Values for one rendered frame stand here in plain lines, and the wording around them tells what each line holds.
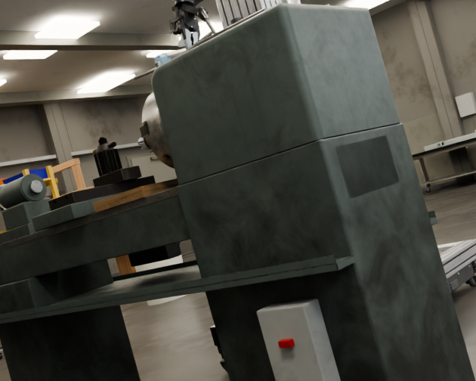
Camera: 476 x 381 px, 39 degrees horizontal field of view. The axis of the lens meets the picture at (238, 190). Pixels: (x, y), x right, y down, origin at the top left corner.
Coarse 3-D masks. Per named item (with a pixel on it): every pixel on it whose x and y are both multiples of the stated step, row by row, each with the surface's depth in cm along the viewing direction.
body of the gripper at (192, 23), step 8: (176, 0) 249; (184, 0) 248; (192, 0) 250; (176, 8) 252; (176, 16) 251; (184, 16) 246; (192, 16) 249; (176, 24) 249; (192, 24) 248; (176, 32) 249
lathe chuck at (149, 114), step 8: (152, 96) 237; (144, 104) 238; (152, 104) 234; (144, 112) 236; (152, 112) 232; (144, 120) 235; (152, 120) 232; (152, 128) 232; (160, 128) 229; (152, 136) 233; (160, 136) 230; (152, 144) 234; (160, 144) 232; (160, 152) 235; (168, 152) 233; (168, 160) 237
